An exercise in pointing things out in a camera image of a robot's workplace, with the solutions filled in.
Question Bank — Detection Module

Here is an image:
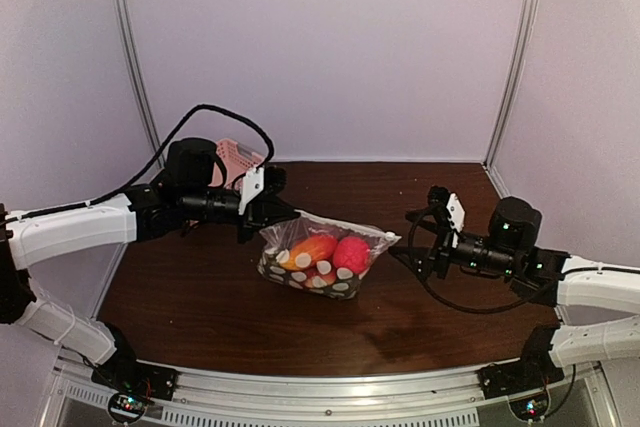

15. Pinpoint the left aluminium corner post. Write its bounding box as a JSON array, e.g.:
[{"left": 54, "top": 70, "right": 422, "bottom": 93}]
[{"left": 113, "top": 0, "right": 161, "bottom": 152}]

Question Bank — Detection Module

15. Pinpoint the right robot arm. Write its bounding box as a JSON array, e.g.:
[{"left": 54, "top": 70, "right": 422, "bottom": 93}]
[{"left": 389, "top": 186, "right": 639, "bottom": 389}]

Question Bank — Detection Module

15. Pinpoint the red fake fruit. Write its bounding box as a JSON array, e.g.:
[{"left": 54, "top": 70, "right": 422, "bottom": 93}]
[{"left": 332, "top": 236, "right": 371, "bottom": 278}]

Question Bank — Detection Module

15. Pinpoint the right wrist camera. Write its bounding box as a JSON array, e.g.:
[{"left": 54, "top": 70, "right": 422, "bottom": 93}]
[{"left": 446, "top": 193, "right": 465, "bottom": 248}]

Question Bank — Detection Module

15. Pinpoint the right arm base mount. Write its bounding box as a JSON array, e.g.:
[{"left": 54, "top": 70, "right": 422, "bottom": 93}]
[{"left": 477, "top": 359, "right": 565, "bottom": 424}]

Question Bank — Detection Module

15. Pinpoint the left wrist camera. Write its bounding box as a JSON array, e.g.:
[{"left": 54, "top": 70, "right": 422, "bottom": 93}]
[{"left": 238, "top": 167, "right": 265, "bottom": 215}]

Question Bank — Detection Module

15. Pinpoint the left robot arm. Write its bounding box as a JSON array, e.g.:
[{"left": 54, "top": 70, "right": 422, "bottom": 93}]
[{"left": 1, "top": 138, "right": 300, "bottom": 391}]

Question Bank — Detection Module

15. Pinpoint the right aluminium corner post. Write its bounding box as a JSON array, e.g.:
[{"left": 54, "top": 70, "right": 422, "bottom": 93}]
[{"left": 483, "top": 0, "right": 540, "bottom": 171}]

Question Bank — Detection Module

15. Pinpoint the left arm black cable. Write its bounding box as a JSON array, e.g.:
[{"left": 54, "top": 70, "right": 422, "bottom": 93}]
[{"left": 0, "top": 104, "right": 275, "bottom": 228}]

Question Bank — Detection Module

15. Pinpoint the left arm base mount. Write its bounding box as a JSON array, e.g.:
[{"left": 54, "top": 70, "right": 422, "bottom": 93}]
[{"left": 88, "top": 362, "right": 178, "bottom": 425}]

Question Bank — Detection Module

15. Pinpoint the aluminium corner post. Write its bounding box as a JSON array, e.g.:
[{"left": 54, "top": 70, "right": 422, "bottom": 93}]
[
  {"left": 483, "top": 0, "right": 540, "bottom": 171},
  {"left": 113, "top": 0, "right": 161, "bottom": 152}
]

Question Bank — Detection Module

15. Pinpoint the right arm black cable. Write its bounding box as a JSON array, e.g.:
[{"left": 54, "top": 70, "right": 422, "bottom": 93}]
[{"left": 406, "top": 206, "right": 541, "bottom": 316}]

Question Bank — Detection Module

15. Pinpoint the aluminium front rail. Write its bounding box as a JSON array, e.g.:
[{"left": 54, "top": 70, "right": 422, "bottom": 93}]
[{"left": 35, "top": 350, "right": 623, "bottom": 426}]

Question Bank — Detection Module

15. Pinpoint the clear zip top bag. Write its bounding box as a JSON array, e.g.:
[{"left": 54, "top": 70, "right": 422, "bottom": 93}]
[{"left": 257, "top": 211, "right": 401, "bottom": 300}]

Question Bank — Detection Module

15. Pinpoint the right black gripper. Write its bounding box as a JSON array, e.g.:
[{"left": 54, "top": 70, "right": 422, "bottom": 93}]
[{"left": 388, "top": 207, "right": 518, "bottom": 283}]

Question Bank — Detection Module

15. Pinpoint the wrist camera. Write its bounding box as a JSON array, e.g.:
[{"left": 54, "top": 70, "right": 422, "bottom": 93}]
[
  {"left": 446, "top": 193, "right": 465, "bottom": 248},
  {"left": 238, "top": 167, "right": 265, "bottom": 215}
]

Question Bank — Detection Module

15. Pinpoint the orange fake mango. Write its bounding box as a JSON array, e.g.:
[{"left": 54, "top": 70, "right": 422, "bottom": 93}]
[{"left": 276, "top": 234, "right": 338, "bottom": 271}]

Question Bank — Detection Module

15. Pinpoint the pink perforated plastic basket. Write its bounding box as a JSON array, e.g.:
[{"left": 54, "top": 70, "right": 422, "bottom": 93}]
[{"left": 210, "top": 138, "right": 264, "bottom": 189}]

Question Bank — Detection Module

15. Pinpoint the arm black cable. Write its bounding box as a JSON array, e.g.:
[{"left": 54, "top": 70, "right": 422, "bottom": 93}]
[
  {"left": 0, "top": 104, "right": 275, "bottom": 228},
  {"left": 406, "top": 206, "right": 541, "bottom": 316}
]

